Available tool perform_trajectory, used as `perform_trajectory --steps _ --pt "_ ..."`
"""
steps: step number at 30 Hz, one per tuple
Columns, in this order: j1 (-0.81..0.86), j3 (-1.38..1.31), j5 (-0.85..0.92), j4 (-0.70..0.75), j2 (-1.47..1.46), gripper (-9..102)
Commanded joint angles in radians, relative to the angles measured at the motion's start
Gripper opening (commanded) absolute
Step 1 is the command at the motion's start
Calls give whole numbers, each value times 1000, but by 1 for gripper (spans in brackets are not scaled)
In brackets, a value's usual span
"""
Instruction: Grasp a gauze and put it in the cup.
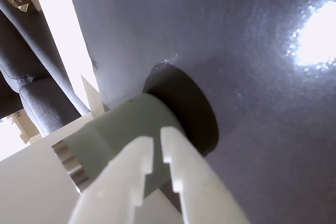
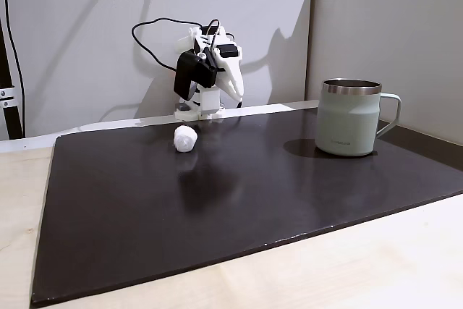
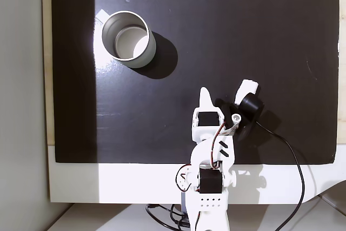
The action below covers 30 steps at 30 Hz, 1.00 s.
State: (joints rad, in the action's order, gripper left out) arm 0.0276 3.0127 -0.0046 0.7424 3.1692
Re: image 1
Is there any grey fabric sofa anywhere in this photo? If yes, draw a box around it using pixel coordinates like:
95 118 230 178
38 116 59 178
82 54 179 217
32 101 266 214
0 0 91 137

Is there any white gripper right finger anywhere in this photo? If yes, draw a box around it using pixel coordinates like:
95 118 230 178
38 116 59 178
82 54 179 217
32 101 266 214
160 126 250 224

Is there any pale green steel-rimmed cup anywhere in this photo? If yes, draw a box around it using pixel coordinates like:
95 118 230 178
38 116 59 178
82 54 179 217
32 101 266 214
51 92 187 199

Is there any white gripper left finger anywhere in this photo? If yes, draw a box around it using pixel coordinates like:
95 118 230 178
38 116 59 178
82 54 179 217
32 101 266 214
68 136 154 224

